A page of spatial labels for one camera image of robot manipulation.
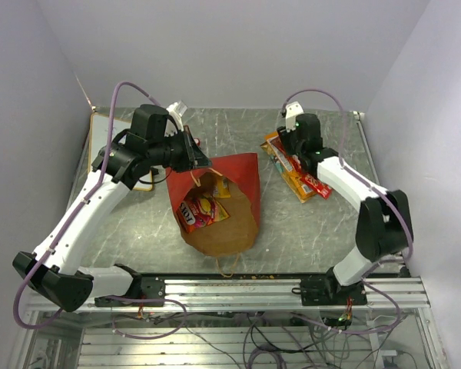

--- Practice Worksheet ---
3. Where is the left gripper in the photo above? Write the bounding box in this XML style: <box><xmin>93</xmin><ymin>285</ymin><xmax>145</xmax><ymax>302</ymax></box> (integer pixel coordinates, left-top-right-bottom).
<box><xmin>148</xmin><ymin>125</ymin><xmax>213</xmax><ymax>172</ymax></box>

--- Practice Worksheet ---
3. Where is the red doritos bag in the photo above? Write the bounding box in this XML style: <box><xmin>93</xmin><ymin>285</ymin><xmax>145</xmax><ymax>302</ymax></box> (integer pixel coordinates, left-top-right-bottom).
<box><xmin>267</xmin><ymin>136</ymin><xmax>303</xmax><ymax>178</ymax></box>

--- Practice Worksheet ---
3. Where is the brown teal chips bag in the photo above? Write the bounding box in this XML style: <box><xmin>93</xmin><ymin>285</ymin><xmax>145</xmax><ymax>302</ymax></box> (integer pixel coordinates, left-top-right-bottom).
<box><xmin>260</xmin><ymin>141</ymin><xmax>294</xmax><ymax>175</ymax></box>

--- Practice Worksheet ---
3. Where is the yellow small snack bag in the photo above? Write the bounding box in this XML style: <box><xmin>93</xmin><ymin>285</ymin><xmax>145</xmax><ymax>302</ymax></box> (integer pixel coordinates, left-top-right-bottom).
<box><xmin>212</xmin><ymin>176</ymin><xmax>231</xmax><ymax>198</ymax></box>

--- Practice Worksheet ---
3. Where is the orange snack bag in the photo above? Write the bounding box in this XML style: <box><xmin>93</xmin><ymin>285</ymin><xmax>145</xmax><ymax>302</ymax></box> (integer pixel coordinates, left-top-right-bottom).
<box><xmin>264</xmin><ymin>131</ymin><xmax>317</xmax><ymax>203</ymax></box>

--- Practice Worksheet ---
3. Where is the red paper bag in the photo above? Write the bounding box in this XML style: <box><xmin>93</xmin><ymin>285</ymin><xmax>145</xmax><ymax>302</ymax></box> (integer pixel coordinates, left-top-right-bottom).
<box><xmin>167</xmin><ymin>153</ymin><xmax>260</xmax><ymax>278</ymax></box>

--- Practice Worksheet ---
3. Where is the orange pink fox's candy bag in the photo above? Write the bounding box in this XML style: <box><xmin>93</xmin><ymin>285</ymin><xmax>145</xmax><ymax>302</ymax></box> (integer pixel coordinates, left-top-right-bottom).
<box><xmin>176</xmin><ymin>193</ymin><xmax>230</xmax><ymax>233</ymax></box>

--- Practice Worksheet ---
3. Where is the red fritos snack bag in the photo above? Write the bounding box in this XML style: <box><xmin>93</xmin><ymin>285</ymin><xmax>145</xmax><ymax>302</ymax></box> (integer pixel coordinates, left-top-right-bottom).
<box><xmin>300</xmin><ymin>174</ymin><xmax>333</xmax><ymax>199</ymax></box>

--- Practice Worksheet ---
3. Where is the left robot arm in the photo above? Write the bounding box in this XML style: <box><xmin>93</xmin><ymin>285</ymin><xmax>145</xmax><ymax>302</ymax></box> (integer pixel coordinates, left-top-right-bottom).
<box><xmin>12</xmin><ymin>102</ymin><xmax>211</xmax><ymax>312</ymax></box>

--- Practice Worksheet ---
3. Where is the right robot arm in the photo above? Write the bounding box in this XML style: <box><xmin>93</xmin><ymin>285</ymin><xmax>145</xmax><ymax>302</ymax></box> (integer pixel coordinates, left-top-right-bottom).
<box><xmin>277</xmin><ymin>111</ymin><xmax>413</xmax><ymax>304</ymax></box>

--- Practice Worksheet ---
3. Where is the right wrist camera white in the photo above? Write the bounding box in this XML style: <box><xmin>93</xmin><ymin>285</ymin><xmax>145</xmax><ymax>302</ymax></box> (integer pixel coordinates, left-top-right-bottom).
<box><xmin>282</xmin><ymin>101</ymin><xmax>304</xmax><ymax>131</ymax></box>

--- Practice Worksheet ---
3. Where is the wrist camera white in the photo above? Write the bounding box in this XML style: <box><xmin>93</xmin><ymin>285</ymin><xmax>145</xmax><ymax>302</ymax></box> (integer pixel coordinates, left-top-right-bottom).
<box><xmin>282</xmin><ymin>101</ymin><xmax>304</xmax><ymax>131</ymax></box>
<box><xmin>165</xmin><ymin>101</ymin><xmax>187</xmax><ymax>137</ymax></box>

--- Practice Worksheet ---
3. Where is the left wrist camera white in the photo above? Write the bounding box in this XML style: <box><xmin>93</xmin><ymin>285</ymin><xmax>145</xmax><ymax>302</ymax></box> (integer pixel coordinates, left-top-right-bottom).
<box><xmin>165</xmin><ymin>101</ymin><xmax>187</xmax><ymax>137</ymax></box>

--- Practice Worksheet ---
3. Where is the white board with yellow frame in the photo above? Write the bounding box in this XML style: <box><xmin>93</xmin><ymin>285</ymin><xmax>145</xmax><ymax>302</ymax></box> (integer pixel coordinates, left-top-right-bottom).
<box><xmin>88</xmin><ymin>112</ymin><xmax>153</xmax><ymax>191</ymax></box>

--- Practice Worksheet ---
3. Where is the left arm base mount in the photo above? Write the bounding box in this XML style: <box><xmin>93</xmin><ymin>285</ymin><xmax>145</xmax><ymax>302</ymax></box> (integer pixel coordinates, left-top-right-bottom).
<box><xmin>95</xmin><ymin>277</ymin><xmax>166</xmax><ymax>308</ymax></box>

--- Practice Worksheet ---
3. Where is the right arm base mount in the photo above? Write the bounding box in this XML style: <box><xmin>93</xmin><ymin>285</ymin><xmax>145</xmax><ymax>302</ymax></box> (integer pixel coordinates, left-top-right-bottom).
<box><xmin>291</xmin><ymin>274</ymin><xmax>367</xmax><ymax>306</ymax></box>

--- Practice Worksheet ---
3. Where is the aluminium frame rail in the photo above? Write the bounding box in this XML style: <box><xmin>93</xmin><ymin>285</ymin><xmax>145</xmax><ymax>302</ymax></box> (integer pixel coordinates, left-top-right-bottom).
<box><xmin>26</xmin><ymin>278</ymin><xmax>431</xmax><ymax>312</ymax></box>

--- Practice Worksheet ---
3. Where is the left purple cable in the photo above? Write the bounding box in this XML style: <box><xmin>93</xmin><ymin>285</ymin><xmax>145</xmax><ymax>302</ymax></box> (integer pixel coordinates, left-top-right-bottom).
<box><xmin>12</xmin><ymin>80</ymin><xmax>189</xmax><ymax>341</ymax></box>

